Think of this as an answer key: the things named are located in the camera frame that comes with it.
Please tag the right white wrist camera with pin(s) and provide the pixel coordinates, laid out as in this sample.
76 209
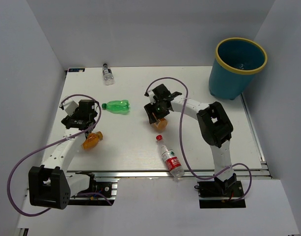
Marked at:
151 95

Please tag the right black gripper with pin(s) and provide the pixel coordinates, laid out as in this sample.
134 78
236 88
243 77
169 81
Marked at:
150 109

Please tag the blue label sticker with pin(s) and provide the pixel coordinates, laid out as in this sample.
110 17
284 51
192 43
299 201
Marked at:
76 70

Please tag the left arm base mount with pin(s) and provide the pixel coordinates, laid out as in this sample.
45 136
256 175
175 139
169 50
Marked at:
100 191

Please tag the green plastic bottle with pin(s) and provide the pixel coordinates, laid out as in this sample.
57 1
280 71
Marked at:
117 106

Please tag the clear bottle with black label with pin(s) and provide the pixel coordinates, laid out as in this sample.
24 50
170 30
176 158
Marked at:
107 75

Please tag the teal bin with yellow rim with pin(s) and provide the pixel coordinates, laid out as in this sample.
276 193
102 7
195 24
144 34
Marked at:
227 82

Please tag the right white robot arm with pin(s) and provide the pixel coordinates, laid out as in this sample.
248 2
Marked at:
214 123

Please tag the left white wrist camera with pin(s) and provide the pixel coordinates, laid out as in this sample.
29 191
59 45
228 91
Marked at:
69 106

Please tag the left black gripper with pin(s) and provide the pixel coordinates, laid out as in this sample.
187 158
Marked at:
67 119

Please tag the red label water bottle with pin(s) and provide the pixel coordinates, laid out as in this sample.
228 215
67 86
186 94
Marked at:
169 158

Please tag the orange juice bottle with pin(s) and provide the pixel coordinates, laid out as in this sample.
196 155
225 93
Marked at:
92 140
160 124

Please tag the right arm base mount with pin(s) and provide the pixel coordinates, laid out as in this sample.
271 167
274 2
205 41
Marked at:
219 194

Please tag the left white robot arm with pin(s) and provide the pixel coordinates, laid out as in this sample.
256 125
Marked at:
49 184

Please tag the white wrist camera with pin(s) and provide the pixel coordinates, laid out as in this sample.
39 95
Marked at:
151 95
69 106

